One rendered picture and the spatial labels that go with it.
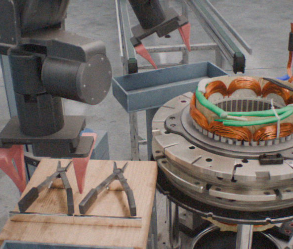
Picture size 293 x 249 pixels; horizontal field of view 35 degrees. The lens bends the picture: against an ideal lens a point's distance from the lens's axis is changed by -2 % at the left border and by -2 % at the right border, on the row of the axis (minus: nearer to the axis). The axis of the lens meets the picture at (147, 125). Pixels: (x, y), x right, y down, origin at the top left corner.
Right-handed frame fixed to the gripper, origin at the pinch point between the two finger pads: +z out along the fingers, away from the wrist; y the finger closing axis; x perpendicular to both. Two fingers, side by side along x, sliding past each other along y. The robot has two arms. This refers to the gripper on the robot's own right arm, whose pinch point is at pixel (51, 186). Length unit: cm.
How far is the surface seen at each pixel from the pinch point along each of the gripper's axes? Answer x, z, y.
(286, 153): 7.9, -0.7, 33.2
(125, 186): 1.0, 0.6, 10.1
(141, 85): 50, 5, 8
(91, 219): -4.5, 2.1, 6.2
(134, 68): 141, 34, -4
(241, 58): 150, 32, 44
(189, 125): 16.3, -1.0, 18.9
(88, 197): -2.4, 0.1, 5.5
